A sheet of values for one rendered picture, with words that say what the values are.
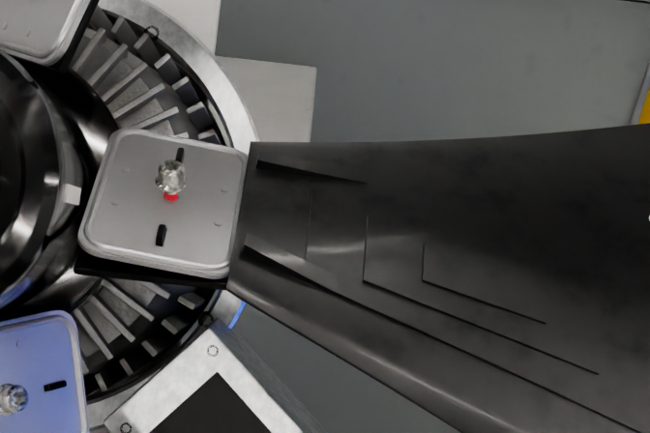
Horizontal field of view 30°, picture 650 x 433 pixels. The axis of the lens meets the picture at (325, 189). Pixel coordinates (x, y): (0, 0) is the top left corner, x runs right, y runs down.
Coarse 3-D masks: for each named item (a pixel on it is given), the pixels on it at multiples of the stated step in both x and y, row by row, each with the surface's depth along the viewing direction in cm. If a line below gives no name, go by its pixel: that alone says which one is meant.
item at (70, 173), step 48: (0, 48) 47; (0, 96) 46; (48, 96) 48; (96, 96) 57; (0, 144) 47; (48, 144) 46; (96, 144) 57; (0, 192) 46; (48, 192) 46; (0, 240) 46; (48, 240) 46; (0, 288) 46; (48, 288) 56; (96, 288) 57
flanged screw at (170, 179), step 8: (168, 160) 52; (176, 160) 52; (160, 168) 51; (168, 168) 52; (176, 168) 52; (184, 168) 51; (160, 176) 51; (168, 176) 51; (176, 176) 51; (184, 176) 52; (160, 184) 51; (168, 184) 51; (176, 184) 51; (184, 184) 52; (168, 192) 52; (176, 192) 52; (168, 200) 52
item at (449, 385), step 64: (640, 128) 60; (256, 192) 53; (320, 192) 53; (384, 192) 54; (448, 192) 55; (512, 192) 56; (576, 192) 56; (640, 192) 57; (256, 256) 49; (320, 256) 50; (384, 256) 51; (448, 256) 52; (512, 256) 53; (576, 256) 54; (640, 256) 54; (320, 320) 48; (384, 320) 49; (448, 320) 50; (512, 320) 50; (576, 320) 51; (640, 320) 52; (384, 384) 48; (448, 384) 48; (512, 384) 49; (576, 384) 50; (640, 384) 50
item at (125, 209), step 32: (128, 128) 56; (128, 160) 54; (160, 160) 54; (192, 160) 55; (224, 160) 55; (96, 192) 51; (128, 192) 52; (160, 192) 52; (192, 192) 53; (224, 192) 53; (96, 224) 50; (128, 224) 50; (192, 224) 51; (224, 224) 52; (128, 256) 49; (160, 256) 49; (192, 256) 50; (224, 256) 50
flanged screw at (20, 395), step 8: (8, 384) 51; (0, 392) 51; (8, 392) 51; (16, 392) 51; (24, 392) 51; (0, 400) 51; (8, 400) 50; (16, 400) 51; (24, 400) 51; (0, 408) 51; (8, 408) 51; (16, 408) 51; (24, 408) 51
